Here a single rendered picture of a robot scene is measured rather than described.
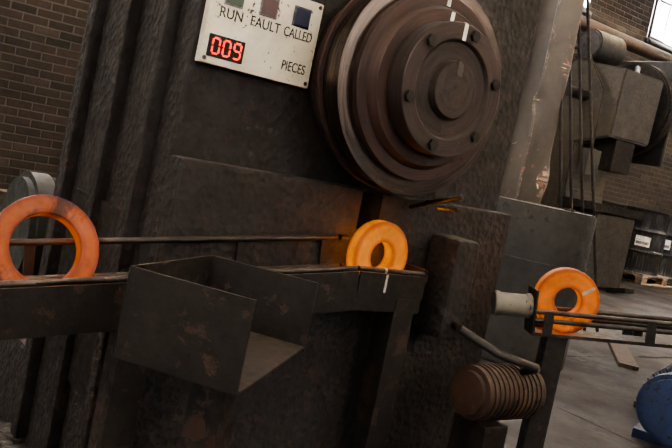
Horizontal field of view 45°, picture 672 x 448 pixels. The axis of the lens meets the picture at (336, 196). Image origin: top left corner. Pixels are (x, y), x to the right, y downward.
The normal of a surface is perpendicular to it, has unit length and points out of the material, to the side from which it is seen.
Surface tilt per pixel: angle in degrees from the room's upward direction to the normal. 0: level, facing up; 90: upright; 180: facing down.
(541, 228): 90
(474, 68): 90
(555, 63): 90
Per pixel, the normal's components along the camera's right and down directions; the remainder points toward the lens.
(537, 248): -0.22, 0.01
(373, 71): -0.44, -0.02
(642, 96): 0.49, 0.18
